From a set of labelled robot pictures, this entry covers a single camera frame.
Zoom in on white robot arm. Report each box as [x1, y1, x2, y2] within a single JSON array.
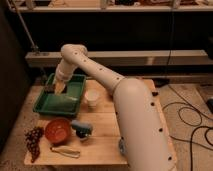
[[55, 44, 175, 171]]

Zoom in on green plastic tray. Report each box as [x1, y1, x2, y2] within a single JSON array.
[[33, 74, 86, 118]]

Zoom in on white paper cup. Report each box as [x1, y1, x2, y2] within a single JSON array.
[[84, 89, 100, 108]]

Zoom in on orange bowl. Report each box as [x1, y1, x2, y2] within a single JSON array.
[[44, 118, 71, 144]]

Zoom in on blue scrub brush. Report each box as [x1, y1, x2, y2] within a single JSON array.
[[71, 120, 93, 138]]

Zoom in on bunch of dark grapes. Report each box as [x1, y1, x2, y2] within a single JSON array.
[[25, 127, 44, 163]]

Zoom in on metal clip tool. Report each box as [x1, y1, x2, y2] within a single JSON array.
[[50, 146, 80, 158]]

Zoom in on wooden shelf rack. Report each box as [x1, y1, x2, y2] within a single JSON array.
[[6, 0, 213, 68]]

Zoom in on small blue cup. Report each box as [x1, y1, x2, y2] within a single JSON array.
[[118, 139, 124, 155]]

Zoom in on black floor cables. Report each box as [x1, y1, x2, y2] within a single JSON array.
[[162, 83, 213, 171]]

